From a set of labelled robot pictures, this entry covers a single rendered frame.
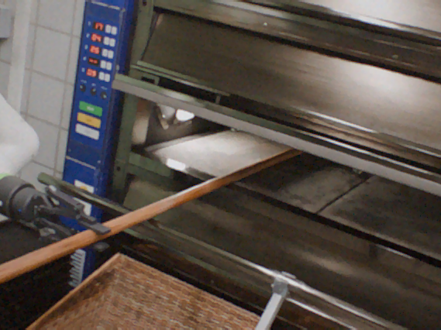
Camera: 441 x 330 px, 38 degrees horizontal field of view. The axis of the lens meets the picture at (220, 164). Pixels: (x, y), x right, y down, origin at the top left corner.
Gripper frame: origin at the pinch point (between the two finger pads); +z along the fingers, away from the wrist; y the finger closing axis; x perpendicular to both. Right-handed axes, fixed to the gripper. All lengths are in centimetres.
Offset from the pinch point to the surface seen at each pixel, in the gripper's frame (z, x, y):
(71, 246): 1.7, 8.7, -0.6
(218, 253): 20.5, -19.8, 2.7
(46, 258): 1.8, 15.7, -0.4
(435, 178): 58, -43, -24
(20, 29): -82, -55, -26
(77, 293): -28, -33, 40
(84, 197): -19.2, -19.7, 3.0
